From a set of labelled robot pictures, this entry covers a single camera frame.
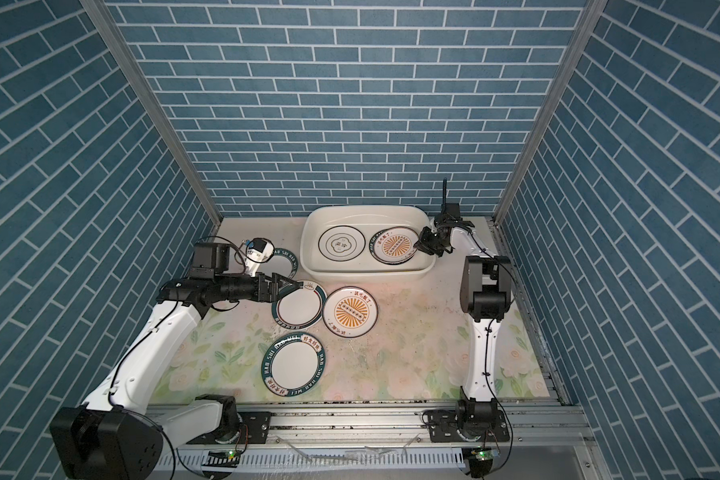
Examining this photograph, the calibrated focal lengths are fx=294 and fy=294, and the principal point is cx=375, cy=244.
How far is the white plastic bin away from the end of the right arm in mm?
31

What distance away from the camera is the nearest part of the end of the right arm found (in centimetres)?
83

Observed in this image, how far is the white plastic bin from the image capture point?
1009 millimetres
